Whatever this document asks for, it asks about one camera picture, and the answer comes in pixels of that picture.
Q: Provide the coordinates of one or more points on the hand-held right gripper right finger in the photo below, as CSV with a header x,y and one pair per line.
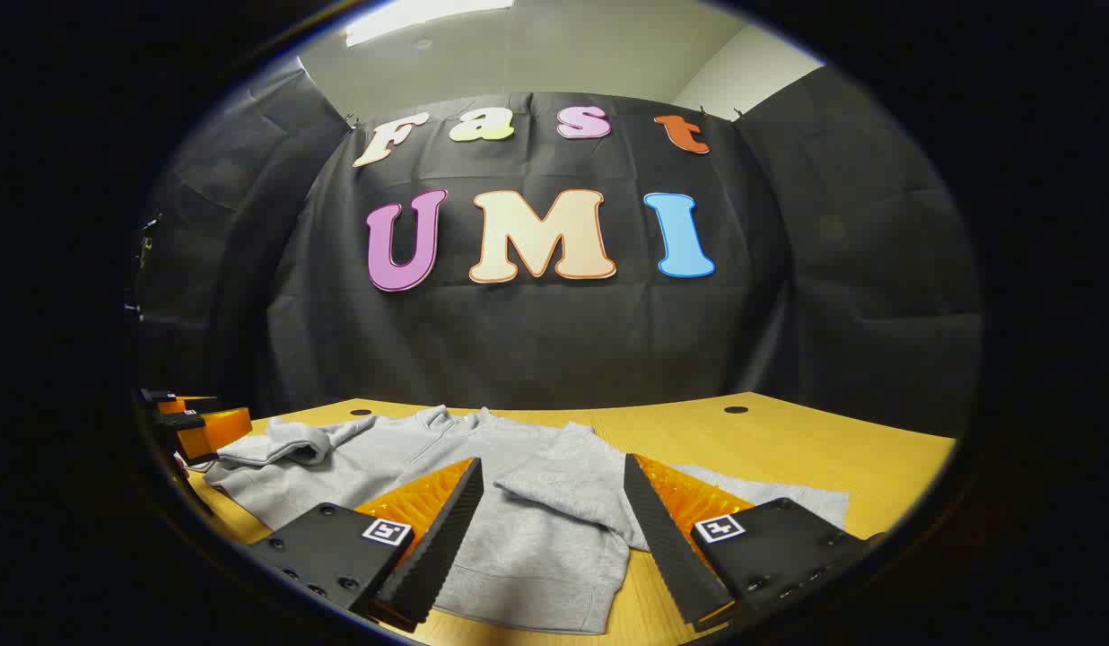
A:
x,y
667,547

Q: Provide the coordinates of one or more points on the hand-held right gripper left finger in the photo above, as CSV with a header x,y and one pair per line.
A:
x,y
433,547

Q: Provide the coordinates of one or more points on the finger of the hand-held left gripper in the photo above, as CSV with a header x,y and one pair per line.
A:
x,y
215,431
173,397

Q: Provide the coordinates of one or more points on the grey sweatshirt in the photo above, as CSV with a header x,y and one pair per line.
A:
x,y
537,556

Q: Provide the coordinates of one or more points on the black backdrop cloth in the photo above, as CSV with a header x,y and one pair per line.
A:
x,y
537,341

